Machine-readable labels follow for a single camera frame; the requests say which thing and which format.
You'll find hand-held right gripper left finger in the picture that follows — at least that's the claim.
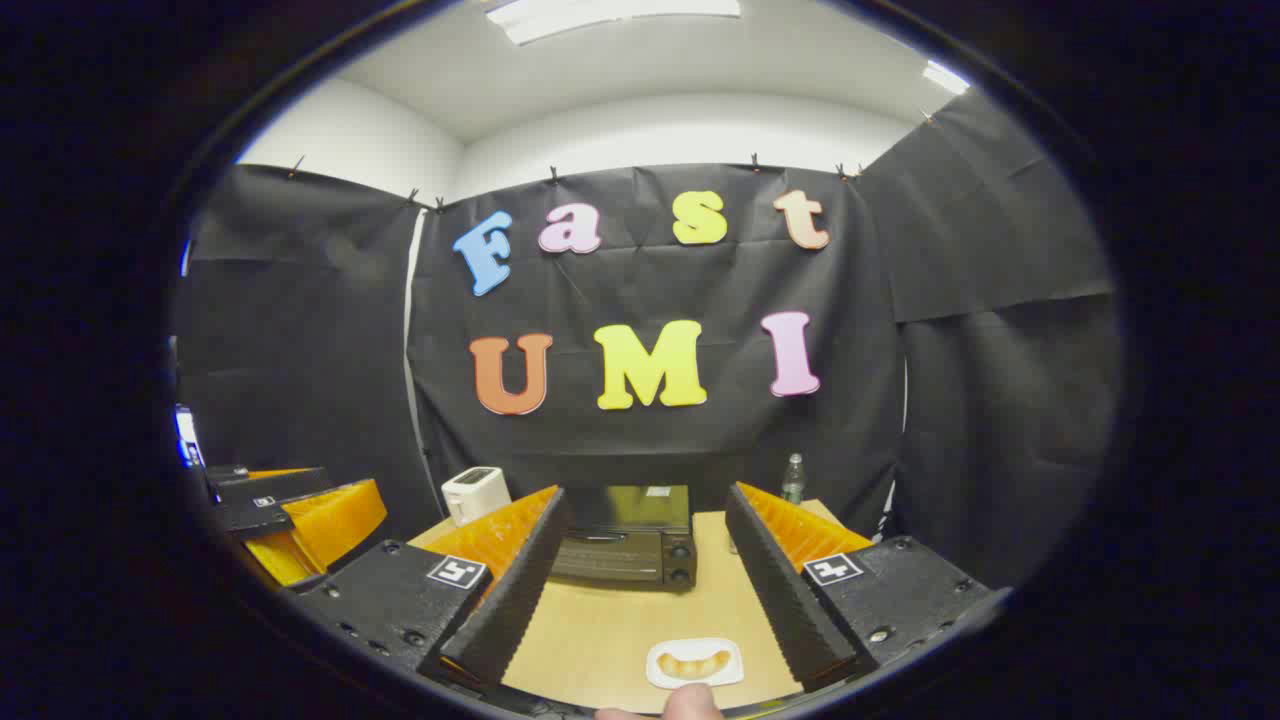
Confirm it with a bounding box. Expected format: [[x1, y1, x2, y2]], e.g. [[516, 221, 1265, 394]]
[[290, 485, 572, 691]]

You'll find white plate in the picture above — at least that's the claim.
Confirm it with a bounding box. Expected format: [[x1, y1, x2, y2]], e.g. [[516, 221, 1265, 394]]
[[645, 637, 746, 691]]

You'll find golden bread roll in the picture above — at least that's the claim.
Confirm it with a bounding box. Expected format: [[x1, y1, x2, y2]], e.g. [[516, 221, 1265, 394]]
[[657, 650, 733, 681]]

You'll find computer monitor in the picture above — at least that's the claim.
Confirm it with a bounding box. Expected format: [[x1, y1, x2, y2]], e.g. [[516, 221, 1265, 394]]
[[174, 404, 205, 469]]

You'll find small ceiling light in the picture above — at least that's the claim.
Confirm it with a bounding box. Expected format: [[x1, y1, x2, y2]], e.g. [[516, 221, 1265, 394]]
[[922, 60, 972, 97]]

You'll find long ceiling light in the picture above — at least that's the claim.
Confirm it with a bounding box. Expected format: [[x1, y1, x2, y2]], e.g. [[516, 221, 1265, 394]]
[[488, 0, 743, 47]]

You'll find black electric oven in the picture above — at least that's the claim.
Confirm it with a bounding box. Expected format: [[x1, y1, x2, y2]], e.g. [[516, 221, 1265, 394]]
[[548, 485, 699, 592]]

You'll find white toaster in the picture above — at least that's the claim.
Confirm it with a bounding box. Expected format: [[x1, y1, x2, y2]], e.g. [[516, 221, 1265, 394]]
[[441, 466, 513, 528]]

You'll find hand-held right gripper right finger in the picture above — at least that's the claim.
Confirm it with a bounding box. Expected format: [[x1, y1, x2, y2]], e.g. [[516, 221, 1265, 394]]
[[725, 480, 1001, 693]]

